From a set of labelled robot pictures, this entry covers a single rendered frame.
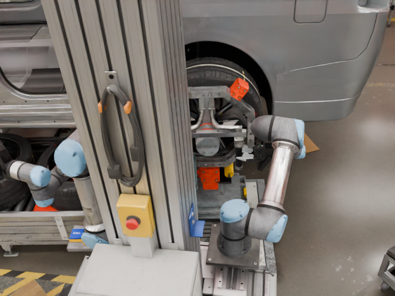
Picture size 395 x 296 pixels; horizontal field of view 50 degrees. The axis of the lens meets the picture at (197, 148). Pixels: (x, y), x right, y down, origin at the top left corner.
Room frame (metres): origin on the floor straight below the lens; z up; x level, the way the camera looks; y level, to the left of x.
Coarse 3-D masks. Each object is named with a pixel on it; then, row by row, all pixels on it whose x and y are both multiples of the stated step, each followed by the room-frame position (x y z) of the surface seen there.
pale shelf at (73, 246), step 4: (84, 228) 1.69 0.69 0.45; (68, 244) 1.58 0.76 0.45; (72, 244) 1.57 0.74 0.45; (76, 244) 1.57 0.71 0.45; (80, 244) 1.57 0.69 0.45; (68, 248) 1.55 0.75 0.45; (72, 248) 1.55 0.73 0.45; (76, 248) 1.54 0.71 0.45; (80, 248) 1.54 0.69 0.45; (84, 248) 1.54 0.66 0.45; (88, 248) 1.54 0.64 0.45
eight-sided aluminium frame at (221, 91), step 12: (192, 96) 2.01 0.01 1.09; (204, 96) 2.00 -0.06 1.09; (216, 96) 2.00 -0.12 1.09; (228, 96) 1.99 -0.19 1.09; (240, 108) 1.99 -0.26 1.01; (252, 108) 2.03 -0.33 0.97; (252, 120) 1.98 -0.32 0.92; (252, 144) 1.98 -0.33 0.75; (204, 156) 2.06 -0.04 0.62; (216, 156) 2.06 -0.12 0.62; (228, 156) 2.04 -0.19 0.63
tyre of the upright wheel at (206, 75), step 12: (192, 60) 2.29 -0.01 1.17; (204, 60) 2.26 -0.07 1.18; (216, 60) 2.27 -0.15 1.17; (228, 60) 2.29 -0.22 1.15; (192, 72) 2.14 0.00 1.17; (204, 72) 2.12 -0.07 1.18; (216, 72) 2.11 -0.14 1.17; (228, 72) 2.14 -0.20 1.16; (240, 72) 2.22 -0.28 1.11; (192, 84) 2.09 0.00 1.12; (204, 84) 2.09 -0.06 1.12; (216, 84) 2.08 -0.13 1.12; (228, 84) 2.08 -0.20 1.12; (252, 96) 2.07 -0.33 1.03
